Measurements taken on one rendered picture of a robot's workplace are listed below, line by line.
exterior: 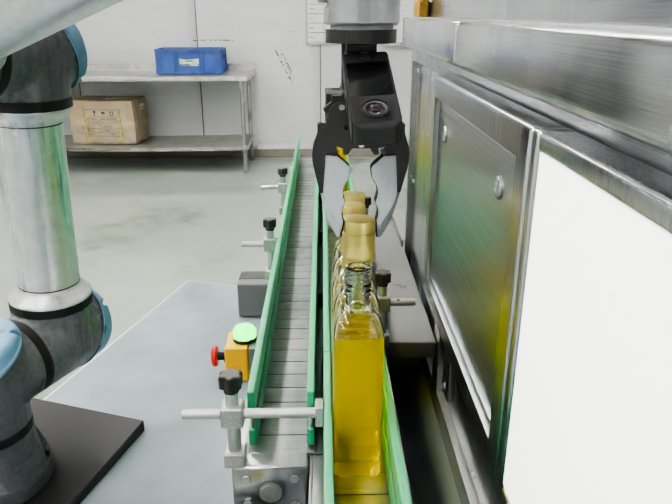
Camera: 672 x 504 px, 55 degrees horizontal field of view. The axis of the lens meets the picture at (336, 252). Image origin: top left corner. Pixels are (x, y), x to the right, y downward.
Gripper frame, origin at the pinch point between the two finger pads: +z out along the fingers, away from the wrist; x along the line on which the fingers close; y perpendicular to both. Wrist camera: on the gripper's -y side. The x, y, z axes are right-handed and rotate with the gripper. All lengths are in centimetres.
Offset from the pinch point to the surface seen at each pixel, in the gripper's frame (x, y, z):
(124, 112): 176, 536, 63
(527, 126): -12.0, -15.0, -13.1
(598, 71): -12.6, -25.2, -18.1
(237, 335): 19, 41, 34
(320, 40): -4, 596, 3
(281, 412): 8.9, -0.4, 22.8
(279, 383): 10.2, 18.7, 30.7
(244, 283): 20, 68, 35
